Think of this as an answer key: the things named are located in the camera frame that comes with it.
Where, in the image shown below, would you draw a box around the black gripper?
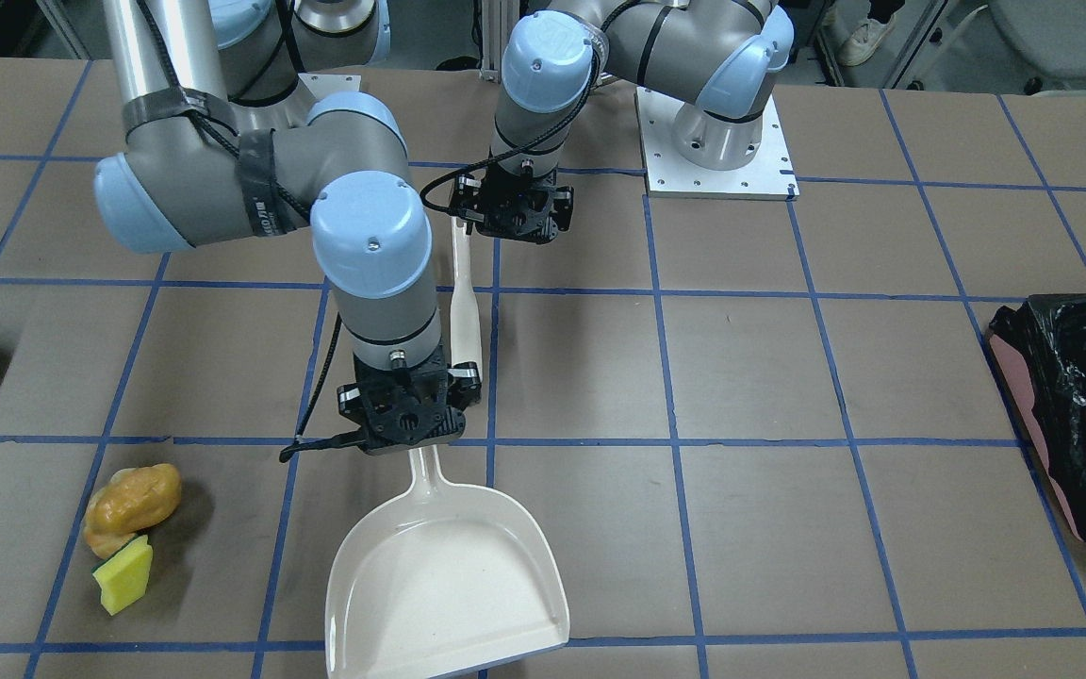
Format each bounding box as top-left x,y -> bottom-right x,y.
336,364 -> 482,455
449,169 -> 574,244

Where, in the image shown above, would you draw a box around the white hand brush black bristles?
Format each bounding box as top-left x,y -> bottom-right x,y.
450,218 -> 484,373

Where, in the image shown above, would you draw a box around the white plastic dustpan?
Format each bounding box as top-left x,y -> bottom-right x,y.
324,447 -> 570,678

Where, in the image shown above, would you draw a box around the glossy brown bread roll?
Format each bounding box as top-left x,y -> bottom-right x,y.
83,463 -> 182,559

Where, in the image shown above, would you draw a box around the yellow green sponge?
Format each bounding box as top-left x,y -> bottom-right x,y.
91,536 -> 154,616

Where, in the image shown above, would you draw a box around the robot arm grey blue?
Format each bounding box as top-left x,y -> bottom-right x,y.
420,1 -> 796,244
94,1 -> 480,461

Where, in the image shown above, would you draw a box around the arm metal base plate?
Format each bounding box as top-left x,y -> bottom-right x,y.
636,87 -> 800,201
288,73 -> 362,108

